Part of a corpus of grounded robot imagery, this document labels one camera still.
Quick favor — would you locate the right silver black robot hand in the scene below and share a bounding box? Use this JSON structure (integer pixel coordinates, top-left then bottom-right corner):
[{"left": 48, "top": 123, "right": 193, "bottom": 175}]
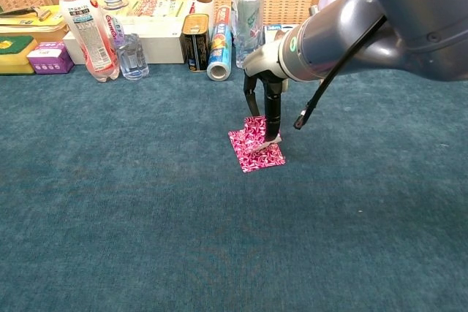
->
[{"left": 242, "top": 39, "right": 290, "bottom": 144}]

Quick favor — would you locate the pink patterned card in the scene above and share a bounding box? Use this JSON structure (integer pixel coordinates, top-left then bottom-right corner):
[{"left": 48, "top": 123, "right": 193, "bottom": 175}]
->
[
  {"left": 227, "top": 129, "right": 287, "bottom": 174},
  {"left": 243, "top": 115, "right": 284, "bottom": 155}
]

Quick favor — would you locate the blue hooks blister pack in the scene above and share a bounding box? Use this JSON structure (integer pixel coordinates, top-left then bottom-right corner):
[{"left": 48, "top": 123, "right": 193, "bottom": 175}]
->
[{"left": 263, "top": 23, "right": 299, "bottom": 45}]

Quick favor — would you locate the tall clear bottle white cap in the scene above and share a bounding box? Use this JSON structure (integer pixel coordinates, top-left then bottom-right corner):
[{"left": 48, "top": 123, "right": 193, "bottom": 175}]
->
[{"left": 233, "top": 0, "right": 265, "bottom": 70}]

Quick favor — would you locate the black gold tin can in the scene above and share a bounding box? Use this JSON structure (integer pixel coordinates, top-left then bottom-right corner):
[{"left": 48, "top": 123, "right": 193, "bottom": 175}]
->
[{"left": 178, "top": 12, "right": 212, "bottom": 72}]

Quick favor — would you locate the white paper roll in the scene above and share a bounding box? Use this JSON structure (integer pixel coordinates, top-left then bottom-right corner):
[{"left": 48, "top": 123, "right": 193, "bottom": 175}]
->
[{"left": 193, "top": 0, "right": 216, "bottom": 30}]

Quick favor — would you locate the long white cardboard box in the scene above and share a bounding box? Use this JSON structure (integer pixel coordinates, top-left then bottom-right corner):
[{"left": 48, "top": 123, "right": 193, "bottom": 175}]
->
[{"left": 62, "top": 15, "right": 186, "bottom": 66}]

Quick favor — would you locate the yellow green sponge multipack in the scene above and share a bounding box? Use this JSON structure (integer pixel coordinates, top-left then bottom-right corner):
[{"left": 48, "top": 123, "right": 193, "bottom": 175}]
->
[{"left": 124, "top": 0, "right": 197, "bottom": 19}]

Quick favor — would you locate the small clear water bottle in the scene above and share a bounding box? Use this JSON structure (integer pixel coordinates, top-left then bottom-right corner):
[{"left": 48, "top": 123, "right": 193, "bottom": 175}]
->
[{"left": 100, "top": 0, "right": 150, "bottom": 81}]

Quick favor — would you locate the pink drink bottle black cap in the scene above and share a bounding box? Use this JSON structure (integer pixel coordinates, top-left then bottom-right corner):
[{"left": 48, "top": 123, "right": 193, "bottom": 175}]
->
[{"left": 55, "top": 0, "right": 121, "bottom": 83}]

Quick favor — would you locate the small purple box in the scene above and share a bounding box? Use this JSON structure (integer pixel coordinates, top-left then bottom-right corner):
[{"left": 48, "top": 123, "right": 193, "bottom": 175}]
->
[{"left": 26, "top": 41, "right": 75, "bottom": 75}]

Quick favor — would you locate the teal carpet table mat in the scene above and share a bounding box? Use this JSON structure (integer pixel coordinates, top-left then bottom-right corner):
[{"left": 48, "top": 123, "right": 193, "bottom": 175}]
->
[{"left": 0, "top": 47, "right": 468, "bottom": 312}]

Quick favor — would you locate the yellow carded razor pack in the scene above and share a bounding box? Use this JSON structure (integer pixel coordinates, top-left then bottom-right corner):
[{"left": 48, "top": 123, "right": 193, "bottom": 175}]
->
[{"left": 0, "top": 4, "right": 69, "bottom": 34}]

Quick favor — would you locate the green yellow scouring sponge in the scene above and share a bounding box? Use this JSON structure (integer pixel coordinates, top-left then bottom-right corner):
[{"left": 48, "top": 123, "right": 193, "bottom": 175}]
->
[{"left": 0, "top": 34, "right": 39, "bottom": 76}]

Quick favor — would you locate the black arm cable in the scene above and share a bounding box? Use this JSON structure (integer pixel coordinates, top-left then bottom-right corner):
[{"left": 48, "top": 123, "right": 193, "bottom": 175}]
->
[{"left": 293, "top": 15, "right": 388, "bottom": 131}]

